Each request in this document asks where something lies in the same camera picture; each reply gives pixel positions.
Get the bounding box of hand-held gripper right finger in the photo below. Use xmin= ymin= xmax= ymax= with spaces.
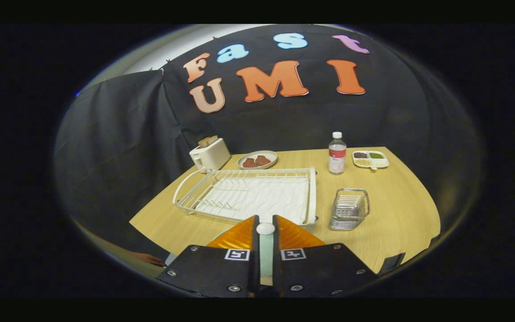
xmin=272 ymin=215 xmax=379 ymax=298

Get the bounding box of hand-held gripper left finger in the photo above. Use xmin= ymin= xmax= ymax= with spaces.
xmin=156 ymin=215 xmax=261 ymax=298

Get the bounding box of mint green plate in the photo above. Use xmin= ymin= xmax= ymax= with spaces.
xmin=213 ymin=226 xmax=274 ymax=279

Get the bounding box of white wire dish rack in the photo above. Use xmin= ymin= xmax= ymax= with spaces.
xmin=173 ymin=167 xmax=317 ymax=226

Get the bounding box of metal wire basket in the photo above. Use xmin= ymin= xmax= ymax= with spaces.
xmin=329 ymin=188 xmax=371 ymax=231

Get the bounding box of beige plate with meat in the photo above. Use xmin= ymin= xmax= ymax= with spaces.
xmin=237 ymin=150 xmax=279 ymax=170

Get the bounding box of white toaster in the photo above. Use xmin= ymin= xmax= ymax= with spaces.
xmin=189 ymin=136 xmax=232 ymax=172

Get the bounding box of clear plastic bottle red label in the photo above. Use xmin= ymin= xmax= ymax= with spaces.
xmin=328 ymin=131 xmax=347 ymax=175

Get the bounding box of white divided tray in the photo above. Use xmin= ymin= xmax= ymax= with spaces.
xmin=352 ymin=150 xmax=390 ymax=171

